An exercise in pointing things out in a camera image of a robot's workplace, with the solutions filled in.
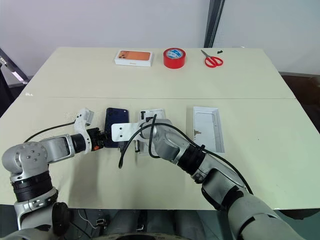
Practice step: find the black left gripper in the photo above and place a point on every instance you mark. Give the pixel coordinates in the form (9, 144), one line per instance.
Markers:
(95, 138)

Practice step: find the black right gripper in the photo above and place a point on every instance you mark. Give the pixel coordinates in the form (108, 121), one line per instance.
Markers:
(122, 146)

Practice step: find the dark blue smartphone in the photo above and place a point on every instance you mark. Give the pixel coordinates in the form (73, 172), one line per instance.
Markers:
(117, 117)

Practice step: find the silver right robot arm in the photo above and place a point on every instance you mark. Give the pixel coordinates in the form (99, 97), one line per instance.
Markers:
(225, 185)

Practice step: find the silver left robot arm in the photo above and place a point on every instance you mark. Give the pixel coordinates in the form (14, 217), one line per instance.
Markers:
(37, 152)

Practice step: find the white phone box base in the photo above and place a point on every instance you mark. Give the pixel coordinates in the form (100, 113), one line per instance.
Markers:
(158, 113)

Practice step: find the white phone box lid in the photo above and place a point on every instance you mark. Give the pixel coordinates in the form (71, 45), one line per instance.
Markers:
(207, 127)

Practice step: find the white box with orange print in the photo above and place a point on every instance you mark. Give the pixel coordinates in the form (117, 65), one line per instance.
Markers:
(133, 58)

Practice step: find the red tape roll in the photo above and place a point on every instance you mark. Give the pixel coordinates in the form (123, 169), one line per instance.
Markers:
(175, 60)

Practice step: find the small black clip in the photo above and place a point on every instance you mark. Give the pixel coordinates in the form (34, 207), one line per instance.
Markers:
(220, 52)

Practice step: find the dark metal pole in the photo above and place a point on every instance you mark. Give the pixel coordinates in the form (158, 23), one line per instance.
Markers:
(213, 22)

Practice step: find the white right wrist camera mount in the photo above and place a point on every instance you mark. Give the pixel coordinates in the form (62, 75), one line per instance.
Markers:
(122, 131)

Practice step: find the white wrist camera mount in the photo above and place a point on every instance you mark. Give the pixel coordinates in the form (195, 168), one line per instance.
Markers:
(122, 131)
(83, 120)

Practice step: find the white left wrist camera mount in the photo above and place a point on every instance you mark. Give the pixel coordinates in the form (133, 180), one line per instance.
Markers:
(83, 120)

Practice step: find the grey metal frame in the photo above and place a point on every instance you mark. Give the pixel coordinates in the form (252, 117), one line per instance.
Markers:
(15, 68)

